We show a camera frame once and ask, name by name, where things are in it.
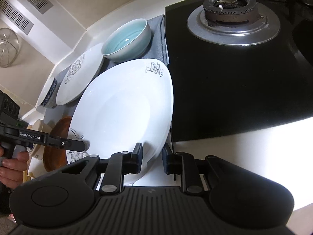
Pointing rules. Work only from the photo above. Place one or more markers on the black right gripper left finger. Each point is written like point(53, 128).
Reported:
point(119, 165)

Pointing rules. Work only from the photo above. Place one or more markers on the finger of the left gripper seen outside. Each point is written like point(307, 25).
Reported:
point(73, 145)

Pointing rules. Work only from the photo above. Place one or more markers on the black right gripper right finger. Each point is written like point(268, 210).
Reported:
point(184, 165)

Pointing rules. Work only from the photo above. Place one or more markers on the white plate large flower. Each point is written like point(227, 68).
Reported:
point(73, 156)

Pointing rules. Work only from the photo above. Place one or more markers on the cream ribbed bowl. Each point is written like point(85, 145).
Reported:
point(36, 167)

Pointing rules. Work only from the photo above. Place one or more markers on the brown round plate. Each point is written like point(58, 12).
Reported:
point(54, 156)

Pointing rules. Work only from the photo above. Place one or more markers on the white bowl blue pattern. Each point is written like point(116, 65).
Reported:
point(47, 97)

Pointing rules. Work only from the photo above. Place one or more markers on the large white floral plate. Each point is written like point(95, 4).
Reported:
point(127, 104)

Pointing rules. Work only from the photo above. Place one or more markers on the small white floral plate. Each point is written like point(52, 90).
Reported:
point(85, 68)

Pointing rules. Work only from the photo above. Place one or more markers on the person's left hand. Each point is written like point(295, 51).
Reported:
point(12, 170)

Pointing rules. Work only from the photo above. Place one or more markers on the grey table mat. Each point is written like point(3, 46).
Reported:
point(156, 49)

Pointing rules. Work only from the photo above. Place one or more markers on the black gas stove top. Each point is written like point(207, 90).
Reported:
point(223, 90)

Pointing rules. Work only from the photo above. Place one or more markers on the light blue ceramic bowl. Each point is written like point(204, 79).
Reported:
point(128, 42)

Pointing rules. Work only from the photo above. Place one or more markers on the steel wire mesh strainer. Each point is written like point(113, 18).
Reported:
point(9, 46)

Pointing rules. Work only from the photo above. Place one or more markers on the white wall vent grille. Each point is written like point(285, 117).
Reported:
point(20, 20)

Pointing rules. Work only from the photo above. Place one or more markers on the gas burner with steel ring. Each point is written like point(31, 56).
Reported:
point(234, 22)

